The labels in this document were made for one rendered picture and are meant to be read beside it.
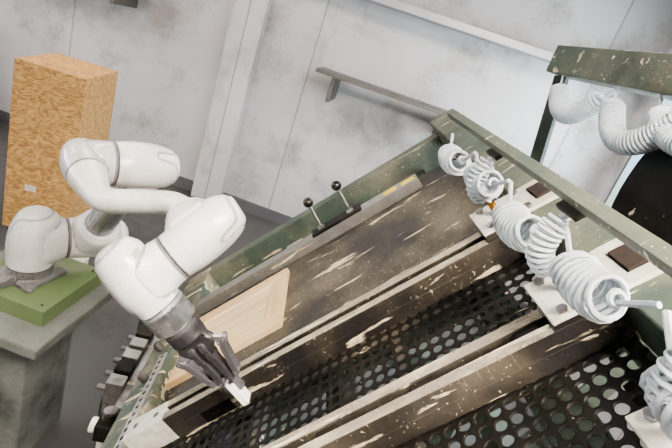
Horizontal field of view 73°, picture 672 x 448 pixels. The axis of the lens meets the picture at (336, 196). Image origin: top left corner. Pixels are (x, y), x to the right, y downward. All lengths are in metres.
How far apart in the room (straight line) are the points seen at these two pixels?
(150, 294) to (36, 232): 1.02
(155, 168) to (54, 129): 2.05
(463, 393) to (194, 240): 0.54
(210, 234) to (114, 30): 4.38
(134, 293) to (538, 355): 0.70
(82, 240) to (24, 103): 1.72
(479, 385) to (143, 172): 1.05
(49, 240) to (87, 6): 3.70
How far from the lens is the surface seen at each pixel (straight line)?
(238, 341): 1.41
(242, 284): 1.72
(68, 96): 3.34
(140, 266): 0.92
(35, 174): 3.60
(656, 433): 0.61
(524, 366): 0.79
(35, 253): 1.94
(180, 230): 0.92
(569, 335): 0.78
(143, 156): 1.42
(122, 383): 1.72
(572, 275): 0.62
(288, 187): 4.63
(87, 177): 1.28
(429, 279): 1.00
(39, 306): 1.92
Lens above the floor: 1.99
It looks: 19 degrees down
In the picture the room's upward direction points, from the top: 19 degrees clockwise
